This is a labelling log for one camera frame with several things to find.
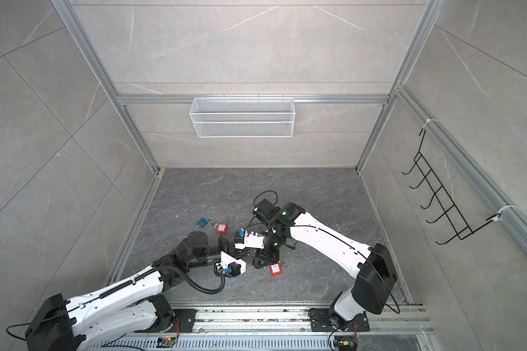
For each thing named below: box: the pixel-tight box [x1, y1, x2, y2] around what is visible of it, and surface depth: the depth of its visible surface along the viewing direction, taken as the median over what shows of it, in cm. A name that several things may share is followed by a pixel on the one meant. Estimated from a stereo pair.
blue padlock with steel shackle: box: [196, 217, 216, 228], surface depth 100 cm
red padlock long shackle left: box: [216, 223, 228, 235], surface depth 97 cm
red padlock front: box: [269, 262, 283, 277], surface depth 85 cm
